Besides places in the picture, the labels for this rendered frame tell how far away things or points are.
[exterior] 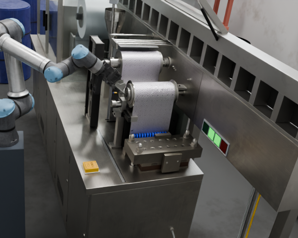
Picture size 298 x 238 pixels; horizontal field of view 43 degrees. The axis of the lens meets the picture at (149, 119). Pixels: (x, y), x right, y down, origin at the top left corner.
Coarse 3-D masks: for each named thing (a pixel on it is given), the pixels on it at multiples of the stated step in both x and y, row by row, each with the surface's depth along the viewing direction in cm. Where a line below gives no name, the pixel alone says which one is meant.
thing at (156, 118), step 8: (136, 112) 206; (144, 112) 208; (152, 112) 210; (160, 112) 212; (168, 112) 214; (144, 120) 211; (152, 120) 213; (160, 120) 215; (168, 120) 217; (136, 128) 211; (144, 128) 213; (152, 128) 215; (160, 128) 217; (168, 128) 219
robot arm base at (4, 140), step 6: (0, 132) 204; (6, 132) 205; (12, 132) 208; (0, 138) 205; (6, 138) 206; (12, 138) 210; (18, 138) 214; (0, 144) 206; (6, 144) 207; (12, 144) 209
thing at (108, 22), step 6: (108, 24) 255; (114, 24) 253; (120, 24) 255; (108, 30) 258; (114, 30) 257; (120, 30) 261; (108, 36) 263; (114, 36) 260; (108, 54) 269; (102, 84) 279; (102, 90) 280; (108, 90) 278; (108, 96) 280
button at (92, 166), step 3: (84, 162) 201; (87, 162) 201; (90, 162) 201; (93, 162) 202; (84, 165) 198; (87, 165) 199; (90, 165) 199; (93, 165) 199; (96, 165) 200; (84, 168) 198; (87, 168) 197; (90, 168) 197; (93, 168) 197; (96, 168) 198; (87, 171) 197; (90, 171) 197; (93, 171) 198
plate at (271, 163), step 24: (144, 24) 268; (168, 48) 234; (168, 72) 236; (192, 72) 208; (192, 96) 210; (216, 96) 187; (192, 120) 211; (216, 120) 189; (240, 120) 170; (264, 120) 155; (240, 144) 171; (264, 144) 156; (288, 144) 144; (240, 168) 172; (264, 168) 157; (288, 168) 144; (264, 192) 158; (288, 192) 148
